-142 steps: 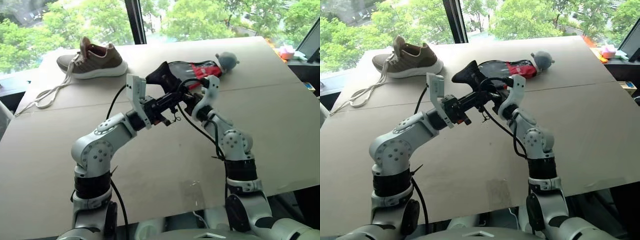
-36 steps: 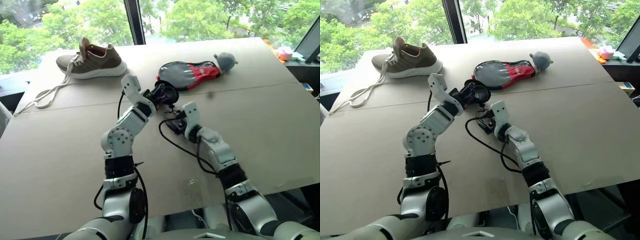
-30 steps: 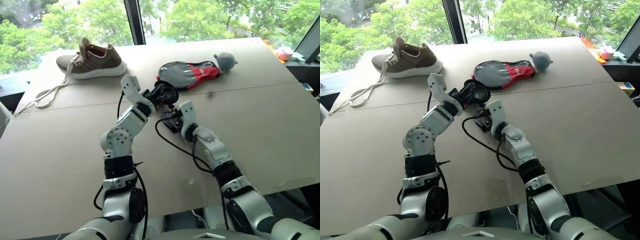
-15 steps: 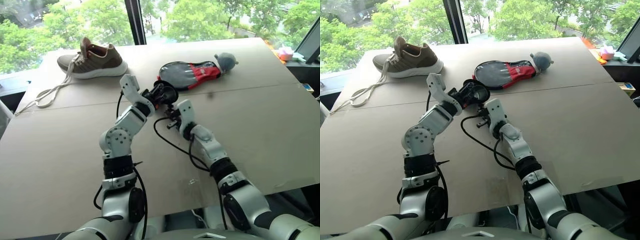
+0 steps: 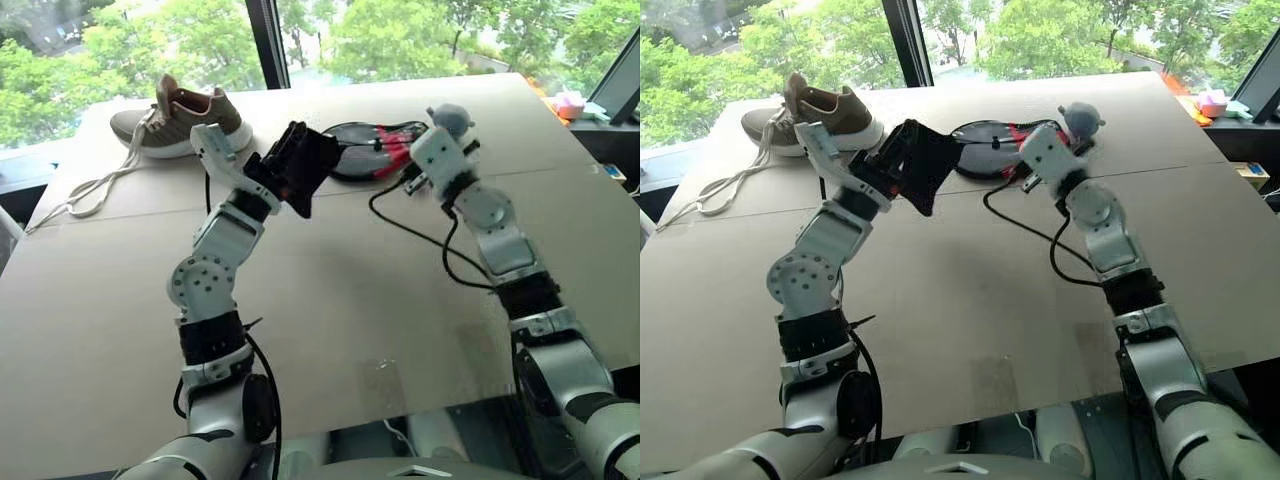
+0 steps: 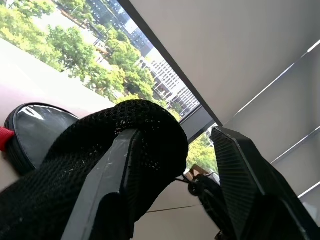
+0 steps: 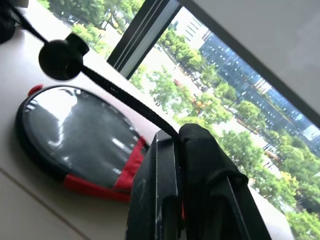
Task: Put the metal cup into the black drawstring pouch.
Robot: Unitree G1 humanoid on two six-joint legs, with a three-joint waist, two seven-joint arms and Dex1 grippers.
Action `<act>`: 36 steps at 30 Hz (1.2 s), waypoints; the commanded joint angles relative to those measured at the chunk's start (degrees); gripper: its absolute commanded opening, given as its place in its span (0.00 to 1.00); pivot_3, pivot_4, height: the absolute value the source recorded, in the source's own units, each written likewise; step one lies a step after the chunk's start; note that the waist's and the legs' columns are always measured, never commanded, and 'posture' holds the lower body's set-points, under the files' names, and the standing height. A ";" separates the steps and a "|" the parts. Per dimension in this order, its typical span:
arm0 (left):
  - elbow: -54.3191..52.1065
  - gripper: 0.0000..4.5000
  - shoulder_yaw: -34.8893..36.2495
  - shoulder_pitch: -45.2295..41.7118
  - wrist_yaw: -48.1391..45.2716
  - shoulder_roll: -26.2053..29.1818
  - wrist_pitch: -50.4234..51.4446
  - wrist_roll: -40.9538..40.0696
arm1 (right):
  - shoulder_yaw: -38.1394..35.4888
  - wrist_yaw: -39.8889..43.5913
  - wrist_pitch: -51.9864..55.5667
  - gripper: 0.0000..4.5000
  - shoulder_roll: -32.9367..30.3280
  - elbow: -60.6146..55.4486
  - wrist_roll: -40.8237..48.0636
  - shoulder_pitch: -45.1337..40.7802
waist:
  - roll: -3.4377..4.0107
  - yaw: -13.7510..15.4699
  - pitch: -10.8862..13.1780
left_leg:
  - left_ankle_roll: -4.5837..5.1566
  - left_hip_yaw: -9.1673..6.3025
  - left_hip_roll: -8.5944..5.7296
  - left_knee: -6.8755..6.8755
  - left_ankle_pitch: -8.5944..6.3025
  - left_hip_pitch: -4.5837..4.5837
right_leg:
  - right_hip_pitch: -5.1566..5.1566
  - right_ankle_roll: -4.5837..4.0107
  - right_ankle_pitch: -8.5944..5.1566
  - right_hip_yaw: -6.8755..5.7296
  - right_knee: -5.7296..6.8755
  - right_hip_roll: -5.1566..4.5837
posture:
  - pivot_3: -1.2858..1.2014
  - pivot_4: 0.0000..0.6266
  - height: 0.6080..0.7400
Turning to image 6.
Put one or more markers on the brown cardboard box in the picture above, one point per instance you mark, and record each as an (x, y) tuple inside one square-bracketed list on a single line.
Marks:
[(197, 172)]

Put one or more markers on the round grey black-rimmed case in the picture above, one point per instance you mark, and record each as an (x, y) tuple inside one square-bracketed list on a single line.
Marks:
[(35, 135)]

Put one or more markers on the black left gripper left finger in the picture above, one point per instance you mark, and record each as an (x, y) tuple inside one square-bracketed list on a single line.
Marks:
[(107, 170)]

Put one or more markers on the dark window frame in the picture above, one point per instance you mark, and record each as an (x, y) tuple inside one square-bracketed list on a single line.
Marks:
[(172, 62)]

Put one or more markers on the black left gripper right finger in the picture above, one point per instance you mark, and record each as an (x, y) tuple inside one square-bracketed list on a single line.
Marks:
[(240, 175)]

